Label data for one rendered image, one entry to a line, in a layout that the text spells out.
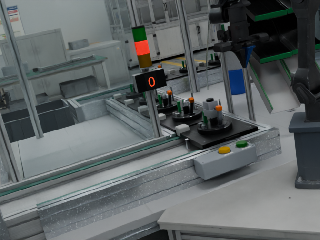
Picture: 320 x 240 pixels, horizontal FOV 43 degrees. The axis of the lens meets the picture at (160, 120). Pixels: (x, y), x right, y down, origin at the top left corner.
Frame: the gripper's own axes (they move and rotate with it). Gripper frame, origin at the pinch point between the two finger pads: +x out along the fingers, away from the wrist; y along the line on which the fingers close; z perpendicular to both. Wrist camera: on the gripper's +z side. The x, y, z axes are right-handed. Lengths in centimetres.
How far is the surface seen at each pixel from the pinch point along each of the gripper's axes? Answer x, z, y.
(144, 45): -9.0, 29.2, 23.7
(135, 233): 45, -4, 51
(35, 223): 33, 3, 79
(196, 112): 26.5, 41.5, 1.8
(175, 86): 34, 137, -28
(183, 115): 26, 44, 8
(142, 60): -3.4, 29.8, 25.7
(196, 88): 37, 127, -39
